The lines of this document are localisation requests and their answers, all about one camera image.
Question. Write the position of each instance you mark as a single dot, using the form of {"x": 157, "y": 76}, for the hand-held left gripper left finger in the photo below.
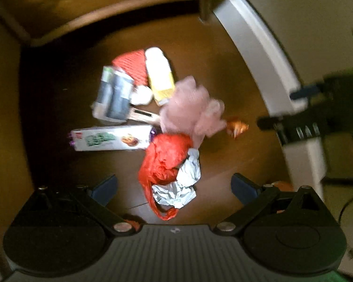
{"x": 106, "y": 188}

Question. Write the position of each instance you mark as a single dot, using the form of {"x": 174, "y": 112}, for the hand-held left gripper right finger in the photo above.
{"x": 243, "y": 189}

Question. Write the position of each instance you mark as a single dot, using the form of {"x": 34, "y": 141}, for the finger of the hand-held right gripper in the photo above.
{"x": 307, "y": 91}
{"x": 294, "y": 126}

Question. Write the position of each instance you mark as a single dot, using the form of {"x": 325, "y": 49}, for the long white snack box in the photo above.
{"x": 111, "y": 138}

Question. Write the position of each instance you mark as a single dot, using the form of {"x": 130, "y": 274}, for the grey tissue packet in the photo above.
{"x": 114, "y": 97}

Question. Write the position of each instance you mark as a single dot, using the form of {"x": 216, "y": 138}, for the white and yellow bottle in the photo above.
{"x": 160, "y": 76}

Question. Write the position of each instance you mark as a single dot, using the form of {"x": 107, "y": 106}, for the orange candy wrapper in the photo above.
{"x": 236, "y": 126}

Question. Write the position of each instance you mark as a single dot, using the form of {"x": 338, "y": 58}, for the crumpled silver wrapper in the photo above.
{"x": 188, "y": 170}

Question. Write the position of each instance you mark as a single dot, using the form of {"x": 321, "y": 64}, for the red plastic bag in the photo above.
{"x": 164, "y": 158}

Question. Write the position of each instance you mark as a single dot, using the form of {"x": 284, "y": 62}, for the purple wrapper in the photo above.
{"x": 154, "y": 132}

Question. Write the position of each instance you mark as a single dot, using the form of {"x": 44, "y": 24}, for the white crumpled paper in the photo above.
{"x": 141, "y": 95}

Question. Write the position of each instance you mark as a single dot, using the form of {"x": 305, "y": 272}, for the red santa hat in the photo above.
{"x": 132, "y": 64}

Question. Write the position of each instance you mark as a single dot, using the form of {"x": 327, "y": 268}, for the white door frame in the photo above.
{"x": 267, "y": 58}

